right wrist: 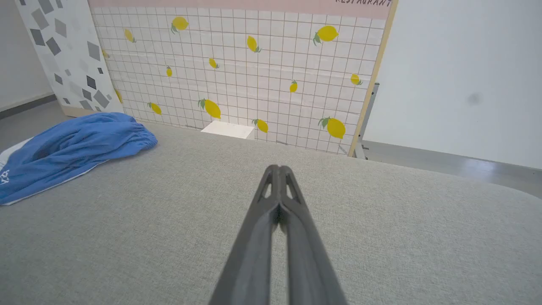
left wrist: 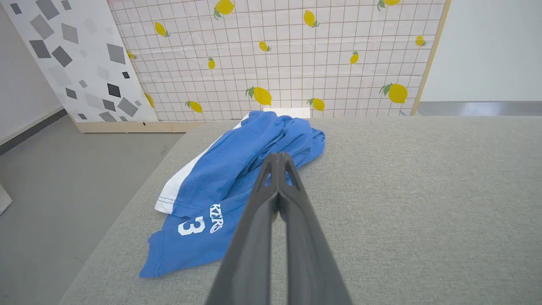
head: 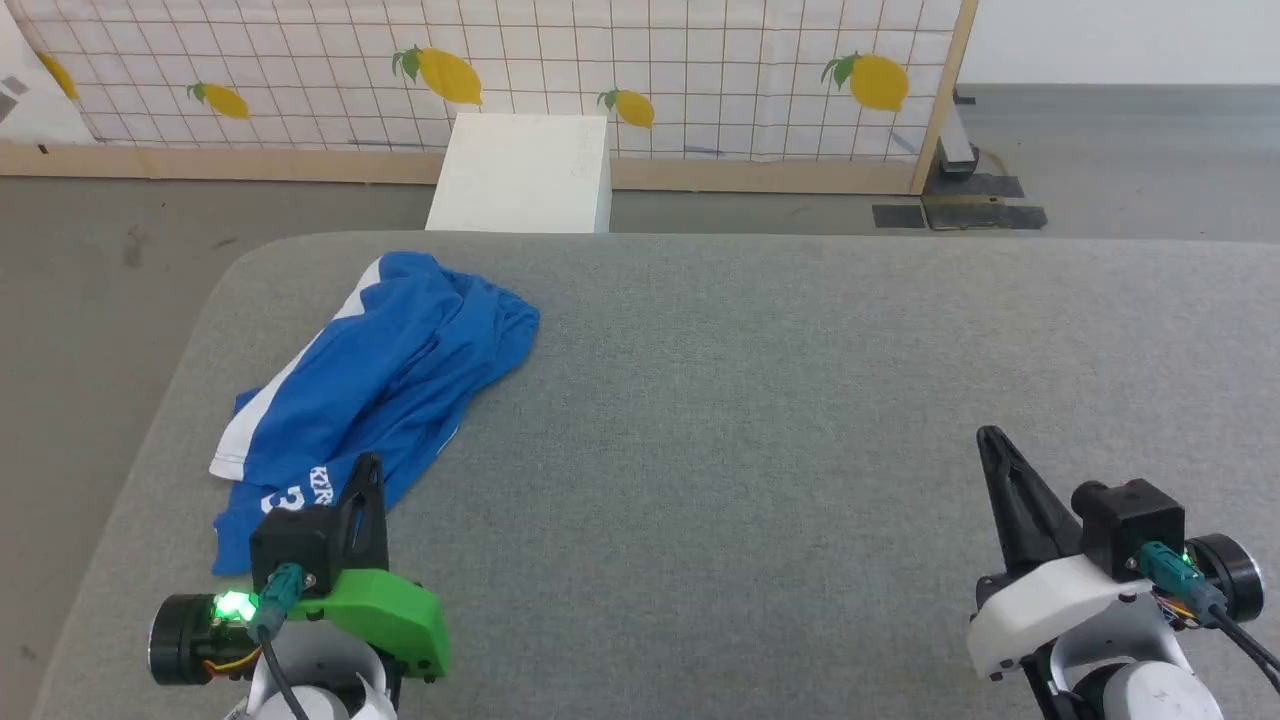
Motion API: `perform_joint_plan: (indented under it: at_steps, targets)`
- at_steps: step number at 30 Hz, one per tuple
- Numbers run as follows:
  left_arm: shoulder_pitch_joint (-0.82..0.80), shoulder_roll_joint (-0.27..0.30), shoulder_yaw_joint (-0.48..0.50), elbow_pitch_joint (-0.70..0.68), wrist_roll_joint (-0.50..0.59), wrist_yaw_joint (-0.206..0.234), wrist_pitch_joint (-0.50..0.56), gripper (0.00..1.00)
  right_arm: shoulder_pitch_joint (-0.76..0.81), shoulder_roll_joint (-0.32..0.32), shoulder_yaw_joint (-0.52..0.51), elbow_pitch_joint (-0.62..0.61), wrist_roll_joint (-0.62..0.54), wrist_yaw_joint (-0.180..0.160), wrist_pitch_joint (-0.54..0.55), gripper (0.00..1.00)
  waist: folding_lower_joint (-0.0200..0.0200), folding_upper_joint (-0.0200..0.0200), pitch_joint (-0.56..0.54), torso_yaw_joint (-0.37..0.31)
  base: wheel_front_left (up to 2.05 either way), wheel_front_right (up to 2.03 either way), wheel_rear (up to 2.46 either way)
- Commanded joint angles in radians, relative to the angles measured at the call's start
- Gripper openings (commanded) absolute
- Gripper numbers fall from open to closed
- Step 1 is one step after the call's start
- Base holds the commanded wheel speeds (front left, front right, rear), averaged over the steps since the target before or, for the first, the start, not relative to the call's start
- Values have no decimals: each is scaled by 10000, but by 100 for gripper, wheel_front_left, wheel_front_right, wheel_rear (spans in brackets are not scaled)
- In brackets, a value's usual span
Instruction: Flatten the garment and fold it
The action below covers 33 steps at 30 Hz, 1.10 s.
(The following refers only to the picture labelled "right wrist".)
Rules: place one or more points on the blue shorts with white stripes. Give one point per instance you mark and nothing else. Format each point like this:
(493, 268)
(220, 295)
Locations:
(72, 148)

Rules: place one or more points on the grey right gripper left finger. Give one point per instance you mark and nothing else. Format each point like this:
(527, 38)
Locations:
(250, 254)

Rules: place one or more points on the grey metal panel stand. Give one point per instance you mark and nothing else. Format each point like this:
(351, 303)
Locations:
(365, 123)

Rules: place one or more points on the grey terrazzo print backdrop panel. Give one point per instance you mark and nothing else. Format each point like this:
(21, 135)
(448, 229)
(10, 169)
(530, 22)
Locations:
(67, 55)

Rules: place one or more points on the lemon print tile backdrop panel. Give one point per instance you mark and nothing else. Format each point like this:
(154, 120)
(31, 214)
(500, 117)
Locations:
(275, 84)

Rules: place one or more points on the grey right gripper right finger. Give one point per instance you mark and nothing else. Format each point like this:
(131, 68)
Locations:
(309, 262)

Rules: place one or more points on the white rectangular block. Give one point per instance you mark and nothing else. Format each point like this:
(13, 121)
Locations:
(228, 129)

